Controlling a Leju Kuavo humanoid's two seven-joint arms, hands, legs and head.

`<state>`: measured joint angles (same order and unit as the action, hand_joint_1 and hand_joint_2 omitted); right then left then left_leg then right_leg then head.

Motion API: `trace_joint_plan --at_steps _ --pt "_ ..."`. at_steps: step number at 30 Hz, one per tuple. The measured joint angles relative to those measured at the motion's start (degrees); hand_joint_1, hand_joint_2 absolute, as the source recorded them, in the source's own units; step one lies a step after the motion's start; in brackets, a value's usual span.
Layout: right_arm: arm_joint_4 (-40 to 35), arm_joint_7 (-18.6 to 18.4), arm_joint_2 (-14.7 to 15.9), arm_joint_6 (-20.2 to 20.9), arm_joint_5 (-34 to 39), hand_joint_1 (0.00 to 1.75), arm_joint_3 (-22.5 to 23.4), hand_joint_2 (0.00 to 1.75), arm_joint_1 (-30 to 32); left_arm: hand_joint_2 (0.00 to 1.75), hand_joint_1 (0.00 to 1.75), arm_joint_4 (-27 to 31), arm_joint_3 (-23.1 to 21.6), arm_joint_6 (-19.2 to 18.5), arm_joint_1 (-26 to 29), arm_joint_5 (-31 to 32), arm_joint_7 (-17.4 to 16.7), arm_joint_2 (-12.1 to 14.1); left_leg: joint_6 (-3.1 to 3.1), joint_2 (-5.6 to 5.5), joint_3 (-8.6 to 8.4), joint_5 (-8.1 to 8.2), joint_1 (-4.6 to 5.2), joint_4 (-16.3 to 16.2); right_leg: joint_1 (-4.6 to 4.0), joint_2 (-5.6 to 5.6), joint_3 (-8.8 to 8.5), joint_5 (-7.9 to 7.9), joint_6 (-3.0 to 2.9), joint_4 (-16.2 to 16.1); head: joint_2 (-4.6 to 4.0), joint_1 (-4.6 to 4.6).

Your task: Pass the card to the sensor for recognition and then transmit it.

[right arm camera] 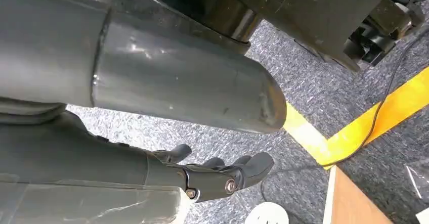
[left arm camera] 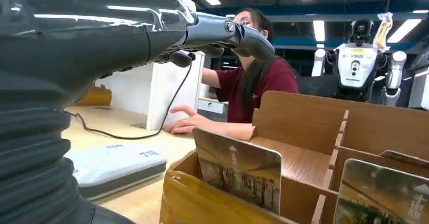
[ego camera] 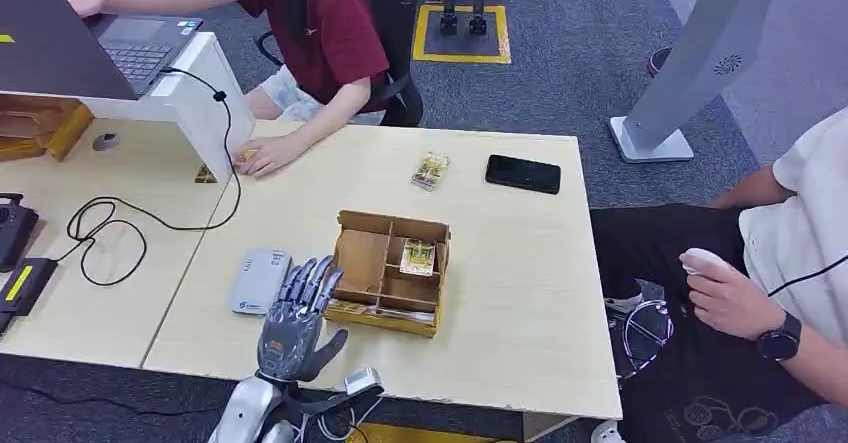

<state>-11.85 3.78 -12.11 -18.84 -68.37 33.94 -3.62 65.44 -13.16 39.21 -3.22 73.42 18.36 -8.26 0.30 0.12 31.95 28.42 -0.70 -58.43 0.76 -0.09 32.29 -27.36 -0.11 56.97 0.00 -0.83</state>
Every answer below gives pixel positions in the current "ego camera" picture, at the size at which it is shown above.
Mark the seated person's left hand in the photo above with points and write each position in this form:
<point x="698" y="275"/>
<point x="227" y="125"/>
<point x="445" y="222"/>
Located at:
<point x="725" y="297"/>

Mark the laptop person's right hand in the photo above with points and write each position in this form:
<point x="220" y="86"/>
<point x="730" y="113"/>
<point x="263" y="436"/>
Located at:
<point x="86" y="3"/>

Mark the laptop person's left hand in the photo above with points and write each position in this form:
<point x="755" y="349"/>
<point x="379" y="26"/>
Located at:
<point x="268" y="155"/>

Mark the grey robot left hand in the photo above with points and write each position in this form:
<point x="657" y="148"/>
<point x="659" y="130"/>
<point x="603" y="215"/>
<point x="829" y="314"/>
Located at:
<point x="291" y="340"/>

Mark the gold card pack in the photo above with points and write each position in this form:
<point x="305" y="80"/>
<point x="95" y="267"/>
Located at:
<point x="245" y="156"/>

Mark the white remote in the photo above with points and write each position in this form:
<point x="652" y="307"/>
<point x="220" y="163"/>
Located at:
<point x="702" y="260"/>

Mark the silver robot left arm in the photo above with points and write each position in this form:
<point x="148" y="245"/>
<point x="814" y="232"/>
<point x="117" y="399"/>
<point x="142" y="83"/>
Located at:
<point x="248" y="410"/>

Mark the dark laptop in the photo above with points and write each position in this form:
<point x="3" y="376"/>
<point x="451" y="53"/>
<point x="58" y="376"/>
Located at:
<point x="40" y="42"/>

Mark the seated person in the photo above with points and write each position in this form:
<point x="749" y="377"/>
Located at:
<point x="676" y="261"/>

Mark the flat gold cards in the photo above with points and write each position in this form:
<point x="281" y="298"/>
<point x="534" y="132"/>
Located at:
<point x="348" y="307"/>

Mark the grey card reader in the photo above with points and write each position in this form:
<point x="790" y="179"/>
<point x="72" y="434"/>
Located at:
<point x="258" y="281"/>

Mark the black wristwatch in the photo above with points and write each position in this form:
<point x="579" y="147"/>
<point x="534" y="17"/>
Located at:
<point x="780" y="339"/>

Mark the white laptop riser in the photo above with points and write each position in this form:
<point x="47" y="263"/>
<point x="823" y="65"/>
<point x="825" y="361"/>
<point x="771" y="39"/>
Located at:
<point x="199" y="109"/>

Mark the chrome chair base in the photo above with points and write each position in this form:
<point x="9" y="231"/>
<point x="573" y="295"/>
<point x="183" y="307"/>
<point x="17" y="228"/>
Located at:
<point x="646" y="334"/>

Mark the wooden card box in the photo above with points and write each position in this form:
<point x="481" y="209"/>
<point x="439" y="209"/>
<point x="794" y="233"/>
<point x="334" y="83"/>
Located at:
<point x="361" y="261"/>

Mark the wooden yellow-edged box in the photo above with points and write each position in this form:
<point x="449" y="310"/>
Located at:
<point x="40" y="128"/>

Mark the grey desk grommet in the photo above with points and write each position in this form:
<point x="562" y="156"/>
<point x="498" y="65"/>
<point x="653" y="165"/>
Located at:
<point x="106" y="141"/>

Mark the person at laptop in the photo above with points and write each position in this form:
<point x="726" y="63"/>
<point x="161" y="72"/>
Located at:
<point x="331" y="29"/>

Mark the gold card standing upright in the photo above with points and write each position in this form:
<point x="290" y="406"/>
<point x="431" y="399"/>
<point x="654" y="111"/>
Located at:
<point x="417" y="258"/>

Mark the gold card stack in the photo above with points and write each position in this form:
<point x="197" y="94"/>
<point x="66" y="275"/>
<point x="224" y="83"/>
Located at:
<point x="430" y="171"/>

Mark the black office chair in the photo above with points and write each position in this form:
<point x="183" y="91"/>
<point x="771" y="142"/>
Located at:
<point x="397" y="29"/>

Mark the white kiosk stand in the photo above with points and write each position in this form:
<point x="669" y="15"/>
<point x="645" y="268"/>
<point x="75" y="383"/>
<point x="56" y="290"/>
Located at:
<point x="696" y="62"/>

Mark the black smartphone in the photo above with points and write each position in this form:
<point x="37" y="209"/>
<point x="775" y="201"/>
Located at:
<point x="522" y="174"/>

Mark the black desk device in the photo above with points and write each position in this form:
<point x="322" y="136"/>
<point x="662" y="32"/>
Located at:
<point x="13" y="231"/>

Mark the dark shoe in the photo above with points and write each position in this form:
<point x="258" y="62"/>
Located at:
<point x="658" y="62"/>

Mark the black device with yellow label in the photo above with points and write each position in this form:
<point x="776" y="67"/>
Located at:
<point x="25" y="288"/>

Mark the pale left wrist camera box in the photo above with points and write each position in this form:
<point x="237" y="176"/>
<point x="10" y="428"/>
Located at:
<point x="363" y="382"/>

